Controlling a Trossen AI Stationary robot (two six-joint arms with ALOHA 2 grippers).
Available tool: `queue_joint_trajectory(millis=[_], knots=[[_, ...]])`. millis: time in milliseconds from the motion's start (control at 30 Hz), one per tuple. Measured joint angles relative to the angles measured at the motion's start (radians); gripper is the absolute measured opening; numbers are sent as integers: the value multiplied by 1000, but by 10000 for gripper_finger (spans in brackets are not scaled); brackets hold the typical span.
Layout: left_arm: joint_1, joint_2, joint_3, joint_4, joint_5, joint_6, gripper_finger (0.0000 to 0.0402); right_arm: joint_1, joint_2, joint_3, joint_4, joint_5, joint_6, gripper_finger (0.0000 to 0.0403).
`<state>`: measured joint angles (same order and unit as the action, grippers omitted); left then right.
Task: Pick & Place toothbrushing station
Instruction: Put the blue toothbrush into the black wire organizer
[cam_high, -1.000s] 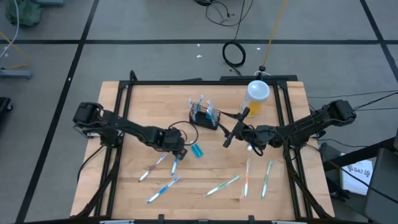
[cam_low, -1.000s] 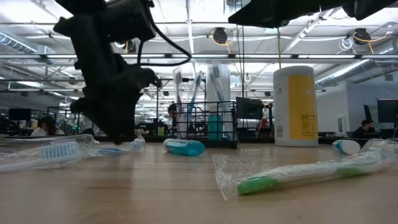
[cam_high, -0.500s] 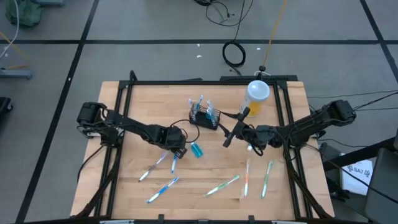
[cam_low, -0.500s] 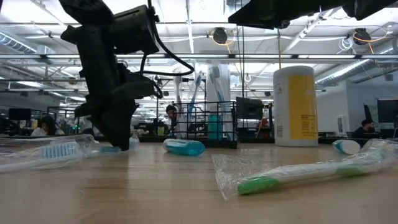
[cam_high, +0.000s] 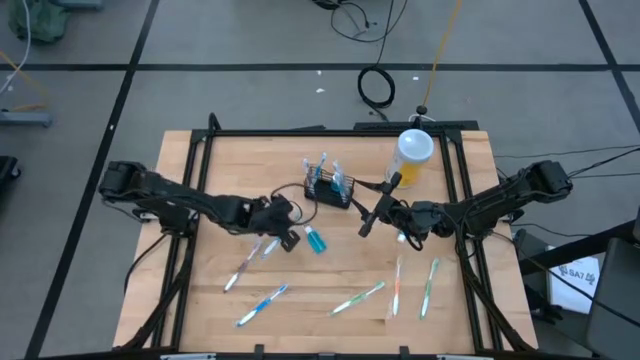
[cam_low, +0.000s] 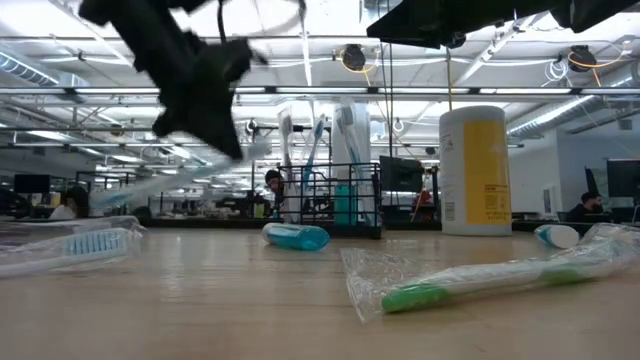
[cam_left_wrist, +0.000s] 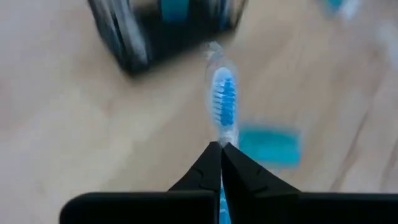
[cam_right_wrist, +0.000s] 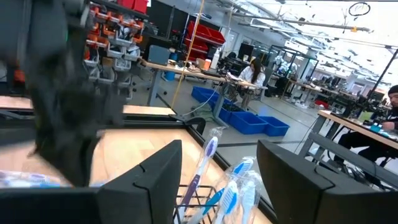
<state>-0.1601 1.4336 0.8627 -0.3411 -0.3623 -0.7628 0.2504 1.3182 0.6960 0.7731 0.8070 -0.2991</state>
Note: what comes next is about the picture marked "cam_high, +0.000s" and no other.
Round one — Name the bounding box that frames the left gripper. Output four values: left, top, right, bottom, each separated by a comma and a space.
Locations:
238, 194, 303, 254

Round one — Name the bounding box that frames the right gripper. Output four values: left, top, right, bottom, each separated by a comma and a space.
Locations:
349, 172, 441, 251

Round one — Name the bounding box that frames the teal mouthwash bottle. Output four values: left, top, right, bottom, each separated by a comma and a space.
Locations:
303, 224, 328, 255

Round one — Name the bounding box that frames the black wire caddy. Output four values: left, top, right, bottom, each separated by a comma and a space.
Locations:
303, 167, 356, 210

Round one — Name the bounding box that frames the orange toothbrush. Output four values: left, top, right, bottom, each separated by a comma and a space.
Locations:
391, 255, 404, 317

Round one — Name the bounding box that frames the green toothbrush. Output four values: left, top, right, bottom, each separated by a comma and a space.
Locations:
329, 280, 387, 317
419, 257, 441, 320

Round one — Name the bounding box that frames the white yellow wipes canister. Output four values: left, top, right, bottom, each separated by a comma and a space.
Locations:
385, 128, 435, 190

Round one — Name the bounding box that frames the black metal bar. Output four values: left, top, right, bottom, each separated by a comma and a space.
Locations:
519, 219, 640, 275

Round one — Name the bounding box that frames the white printed box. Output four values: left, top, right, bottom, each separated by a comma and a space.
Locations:
547, 255, 601, 315

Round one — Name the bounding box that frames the black chair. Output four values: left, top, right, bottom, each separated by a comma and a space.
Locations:
584, 237, 640, 360

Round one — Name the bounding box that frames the grey metal bar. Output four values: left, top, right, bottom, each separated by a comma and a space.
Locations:
0, 110, 53, 128

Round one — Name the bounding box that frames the black floor object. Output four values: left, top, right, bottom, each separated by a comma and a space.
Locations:
0, 155, 21, 184

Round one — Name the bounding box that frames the green bag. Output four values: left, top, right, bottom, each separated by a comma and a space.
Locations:
7, 0, 71, 44

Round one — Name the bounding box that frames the black aluminium table frame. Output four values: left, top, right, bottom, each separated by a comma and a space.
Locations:
112, 112, 539, 360

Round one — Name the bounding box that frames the black coiled floor cable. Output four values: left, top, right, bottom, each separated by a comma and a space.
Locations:
312, 0, 409, 122

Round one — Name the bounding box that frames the silver arm base bracket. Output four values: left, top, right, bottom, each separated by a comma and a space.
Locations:
133, 208, 164, 224

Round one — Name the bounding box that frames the yellow floor cable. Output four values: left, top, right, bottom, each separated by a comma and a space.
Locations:
422, 0, 464, 109

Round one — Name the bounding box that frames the white floor cable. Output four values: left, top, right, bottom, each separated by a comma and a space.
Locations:
0, 0, 32, 96

